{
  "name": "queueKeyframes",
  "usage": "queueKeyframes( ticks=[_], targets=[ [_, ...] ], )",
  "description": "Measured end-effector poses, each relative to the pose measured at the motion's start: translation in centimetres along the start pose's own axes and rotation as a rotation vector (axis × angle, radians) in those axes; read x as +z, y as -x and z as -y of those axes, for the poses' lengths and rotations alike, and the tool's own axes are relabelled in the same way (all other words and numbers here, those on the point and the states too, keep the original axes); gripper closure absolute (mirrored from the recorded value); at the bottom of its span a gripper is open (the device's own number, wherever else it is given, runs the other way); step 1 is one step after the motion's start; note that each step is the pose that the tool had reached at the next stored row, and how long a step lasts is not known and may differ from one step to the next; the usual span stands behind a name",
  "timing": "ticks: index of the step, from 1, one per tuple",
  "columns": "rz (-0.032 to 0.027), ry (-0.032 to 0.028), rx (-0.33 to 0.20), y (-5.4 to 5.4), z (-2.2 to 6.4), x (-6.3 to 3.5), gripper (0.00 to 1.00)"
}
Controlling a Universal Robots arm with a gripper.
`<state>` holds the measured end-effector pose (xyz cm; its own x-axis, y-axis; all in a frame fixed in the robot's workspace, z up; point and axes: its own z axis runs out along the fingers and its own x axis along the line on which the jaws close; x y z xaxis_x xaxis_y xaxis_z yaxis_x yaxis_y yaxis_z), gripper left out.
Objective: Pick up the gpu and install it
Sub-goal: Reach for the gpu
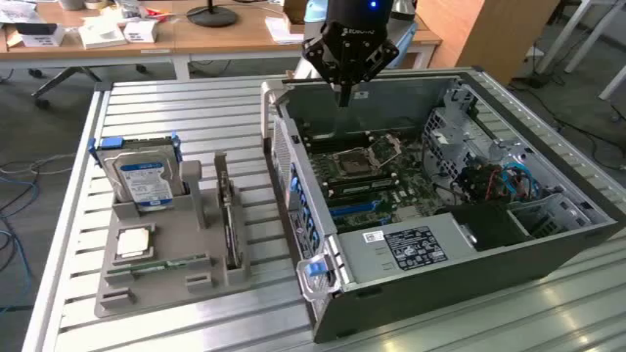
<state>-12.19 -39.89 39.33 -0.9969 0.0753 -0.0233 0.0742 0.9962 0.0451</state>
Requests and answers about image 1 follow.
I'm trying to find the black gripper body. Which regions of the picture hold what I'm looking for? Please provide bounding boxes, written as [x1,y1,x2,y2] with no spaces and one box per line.
[316,0,393,86]

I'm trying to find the black graphics card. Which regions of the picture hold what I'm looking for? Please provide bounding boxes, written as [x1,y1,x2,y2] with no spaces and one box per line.
[214,152,243,271]

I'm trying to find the white paper stack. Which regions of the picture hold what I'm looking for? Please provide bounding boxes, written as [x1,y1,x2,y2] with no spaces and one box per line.
[266,16,307,45]

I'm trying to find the brown cardboard box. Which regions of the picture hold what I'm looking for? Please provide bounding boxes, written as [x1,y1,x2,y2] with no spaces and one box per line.
[283,0,310,36]

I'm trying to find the wooden desk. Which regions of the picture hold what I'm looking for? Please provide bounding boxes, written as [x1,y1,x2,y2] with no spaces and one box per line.
[0,0,445,62]

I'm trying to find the wooden cabinet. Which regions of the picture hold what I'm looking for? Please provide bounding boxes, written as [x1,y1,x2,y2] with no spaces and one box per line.
[415,0,562,85]

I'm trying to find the black lamp base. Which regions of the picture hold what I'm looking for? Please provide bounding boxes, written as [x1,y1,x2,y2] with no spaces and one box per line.
[186,0,240,29]

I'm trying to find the metal socket cover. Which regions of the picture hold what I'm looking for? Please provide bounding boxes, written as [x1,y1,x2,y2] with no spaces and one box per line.
[368,133,405,166]

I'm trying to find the perforated metal disk bay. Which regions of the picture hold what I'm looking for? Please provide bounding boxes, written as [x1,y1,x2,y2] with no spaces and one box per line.
[421,108,497,184]

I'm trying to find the CPU socket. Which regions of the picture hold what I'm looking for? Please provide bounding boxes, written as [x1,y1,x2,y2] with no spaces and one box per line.
[331,149,372,177]

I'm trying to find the white box with label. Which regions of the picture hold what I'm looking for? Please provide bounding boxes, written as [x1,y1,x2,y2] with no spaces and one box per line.
[123,20,159,44]

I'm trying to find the blue card retainer strip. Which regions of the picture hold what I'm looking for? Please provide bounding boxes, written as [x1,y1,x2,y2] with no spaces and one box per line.
[287,166,322,254]

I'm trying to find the green motherboard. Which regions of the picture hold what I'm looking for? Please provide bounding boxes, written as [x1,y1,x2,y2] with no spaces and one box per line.
[306,128,441,230]

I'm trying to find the white table legs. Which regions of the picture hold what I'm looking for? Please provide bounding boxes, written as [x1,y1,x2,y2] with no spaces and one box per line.
[535,0,626,100]

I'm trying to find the blue expansion slot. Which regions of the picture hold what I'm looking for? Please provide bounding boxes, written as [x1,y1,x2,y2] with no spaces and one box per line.
[330,199,386,218]

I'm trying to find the flat white box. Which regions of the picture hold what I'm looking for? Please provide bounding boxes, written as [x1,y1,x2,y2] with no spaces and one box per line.
[78,16,127,50]

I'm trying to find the office chair base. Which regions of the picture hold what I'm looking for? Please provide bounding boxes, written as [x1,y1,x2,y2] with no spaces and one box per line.
[27,65,148,109]

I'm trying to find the small metal disk bay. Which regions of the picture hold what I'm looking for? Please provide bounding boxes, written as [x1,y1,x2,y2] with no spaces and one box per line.
[506,193,593,239]

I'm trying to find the white box black lid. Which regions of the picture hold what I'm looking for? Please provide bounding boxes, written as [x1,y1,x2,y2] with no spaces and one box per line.
[13,22,65,48]

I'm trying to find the grey parts rack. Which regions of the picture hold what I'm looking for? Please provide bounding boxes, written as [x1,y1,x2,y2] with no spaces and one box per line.
[92,159,254,318]

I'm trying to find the grey power supply unit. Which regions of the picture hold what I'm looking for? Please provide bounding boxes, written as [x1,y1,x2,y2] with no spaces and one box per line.
[336,214,478,285]

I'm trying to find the blue case latch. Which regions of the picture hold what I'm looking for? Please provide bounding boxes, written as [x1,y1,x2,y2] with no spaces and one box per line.
[302,262,327,282]

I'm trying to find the silver CPU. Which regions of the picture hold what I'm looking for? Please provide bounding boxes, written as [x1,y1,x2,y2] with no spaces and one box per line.
[115,227,151,257]

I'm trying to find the green RAM stick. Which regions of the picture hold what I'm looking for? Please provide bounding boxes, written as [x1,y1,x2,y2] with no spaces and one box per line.
[106,256,210,274]

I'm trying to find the black open PC case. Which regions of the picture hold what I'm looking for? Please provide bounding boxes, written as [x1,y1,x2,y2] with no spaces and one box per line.
[260,71,618,344]

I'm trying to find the red wire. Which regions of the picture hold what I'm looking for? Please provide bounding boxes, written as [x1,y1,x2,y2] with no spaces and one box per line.
[483,166,510,201]

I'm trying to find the black floor cable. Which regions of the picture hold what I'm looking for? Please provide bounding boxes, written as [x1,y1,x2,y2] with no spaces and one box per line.
[507,36,626,169]

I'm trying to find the blue wire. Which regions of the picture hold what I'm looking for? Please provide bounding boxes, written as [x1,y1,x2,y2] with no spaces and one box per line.
[501,161,542,202]

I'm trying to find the hard disk with blue bracket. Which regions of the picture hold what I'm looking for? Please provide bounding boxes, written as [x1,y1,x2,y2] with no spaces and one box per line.
[88,131,190,213]

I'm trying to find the grey floor cable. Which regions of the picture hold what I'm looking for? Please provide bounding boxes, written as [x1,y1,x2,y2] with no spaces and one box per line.
[0,153,78,175]

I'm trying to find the blue floor cable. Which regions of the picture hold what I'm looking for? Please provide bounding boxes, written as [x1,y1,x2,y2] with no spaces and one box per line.
[0,175,39,312]

